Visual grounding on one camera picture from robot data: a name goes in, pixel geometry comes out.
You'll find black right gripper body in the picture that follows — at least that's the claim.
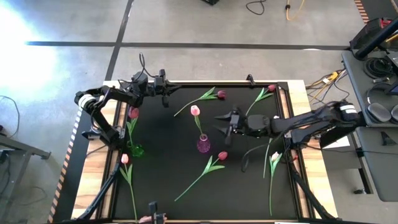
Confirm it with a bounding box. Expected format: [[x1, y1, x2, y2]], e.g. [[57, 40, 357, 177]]
[[224, 106, 249, 147]]

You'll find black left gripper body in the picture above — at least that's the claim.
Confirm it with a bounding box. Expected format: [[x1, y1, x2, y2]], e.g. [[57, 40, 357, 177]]
[[152, 68, 170, 109]]

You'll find dark red artificial tulip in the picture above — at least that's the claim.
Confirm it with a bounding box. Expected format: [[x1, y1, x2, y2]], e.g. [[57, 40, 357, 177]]
[[174, 151, 229, 202], [173, 86, 227, 118], [244, 83, 277, 116], [126, 106, 140, 149]]

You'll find pink ribbed glass vase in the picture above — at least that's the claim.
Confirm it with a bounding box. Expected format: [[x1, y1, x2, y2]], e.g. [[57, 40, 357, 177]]
[[197, 133, 211, 154]]

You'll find green glass vase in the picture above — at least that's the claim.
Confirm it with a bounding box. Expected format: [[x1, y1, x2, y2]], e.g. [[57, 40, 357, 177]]
[[129, 141, 145, 158]]

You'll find black table mat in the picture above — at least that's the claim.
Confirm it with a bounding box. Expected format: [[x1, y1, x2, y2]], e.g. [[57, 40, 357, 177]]
[[112, 84, 300, 220]]

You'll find white paper sheet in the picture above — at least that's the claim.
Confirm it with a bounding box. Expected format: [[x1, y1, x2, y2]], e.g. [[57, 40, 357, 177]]
[[329, 135, 351, 150]]

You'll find black handheld device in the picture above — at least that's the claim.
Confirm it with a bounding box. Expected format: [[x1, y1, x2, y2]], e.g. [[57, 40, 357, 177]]
[[148, 200, 166, 224]]

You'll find person's hand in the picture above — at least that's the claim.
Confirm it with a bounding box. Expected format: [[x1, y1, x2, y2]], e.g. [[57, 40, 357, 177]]
[[138, 215, 169, 224]]

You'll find grey desk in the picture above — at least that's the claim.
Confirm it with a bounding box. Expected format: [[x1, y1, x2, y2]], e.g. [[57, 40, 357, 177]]
[[341, 46, 398, 128]]

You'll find black striped-edge floor mat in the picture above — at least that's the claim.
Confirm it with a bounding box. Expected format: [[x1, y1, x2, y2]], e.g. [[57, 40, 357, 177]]
[[46, 95, 103, 224]]

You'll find grey side table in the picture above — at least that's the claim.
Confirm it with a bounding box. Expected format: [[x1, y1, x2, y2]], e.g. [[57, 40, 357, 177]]
[[354, 126, 398, 203]]

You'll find grey metal table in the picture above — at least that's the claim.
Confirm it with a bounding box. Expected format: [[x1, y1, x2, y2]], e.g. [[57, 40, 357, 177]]
[[0, 134, 52, 162]]

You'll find black box red label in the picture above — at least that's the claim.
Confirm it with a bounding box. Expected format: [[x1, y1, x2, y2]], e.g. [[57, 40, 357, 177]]
[[348, 17, 392, 50]]

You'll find black slanted pole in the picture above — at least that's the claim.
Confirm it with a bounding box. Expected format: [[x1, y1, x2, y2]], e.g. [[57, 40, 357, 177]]
[[354, 19, 398, 62]]

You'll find black metal table frame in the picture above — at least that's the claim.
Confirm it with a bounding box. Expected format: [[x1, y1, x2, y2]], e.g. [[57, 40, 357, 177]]
[[99, 80, 312, 222]]

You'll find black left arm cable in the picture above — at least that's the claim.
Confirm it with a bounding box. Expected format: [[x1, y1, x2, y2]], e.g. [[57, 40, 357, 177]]
[[138, 52, 159, 78]]

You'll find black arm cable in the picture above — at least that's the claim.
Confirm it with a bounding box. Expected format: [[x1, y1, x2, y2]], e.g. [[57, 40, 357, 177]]
[[138, 52, 159, 78], [241, 132, 292, 174]]

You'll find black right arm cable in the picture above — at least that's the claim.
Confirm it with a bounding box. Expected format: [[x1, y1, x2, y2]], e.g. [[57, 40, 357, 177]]
[[241, 132, 292, 174]]

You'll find black diagonal frame strut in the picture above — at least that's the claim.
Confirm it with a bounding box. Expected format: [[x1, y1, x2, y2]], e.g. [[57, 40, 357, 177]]
[[289, 164, 338, 221], [76, 161, 122, 223]]

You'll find tangled floor cable bundle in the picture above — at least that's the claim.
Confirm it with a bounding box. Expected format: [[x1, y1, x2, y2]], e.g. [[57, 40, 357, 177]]
[[306, 68, 351, 106]]

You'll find black looped floor cable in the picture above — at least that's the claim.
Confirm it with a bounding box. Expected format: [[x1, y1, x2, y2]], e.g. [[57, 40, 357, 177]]
[[244, 0, 268, 16]]

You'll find yellow floor cable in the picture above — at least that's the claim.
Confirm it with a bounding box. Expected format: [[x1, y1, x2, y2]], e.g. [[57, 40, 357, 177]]
[[284, 0, 307, 21]]

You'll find coiled black cable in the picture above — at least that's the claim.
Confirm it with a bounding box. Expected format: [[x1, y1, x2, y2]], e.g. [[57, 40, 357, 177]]
[[363, 56, 393, 79]]

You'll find thin black floor cable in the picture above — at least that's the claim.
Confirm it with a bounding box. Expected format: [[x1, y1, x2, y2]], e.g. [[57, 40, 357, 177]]
[[0, 95, 21, 139]]

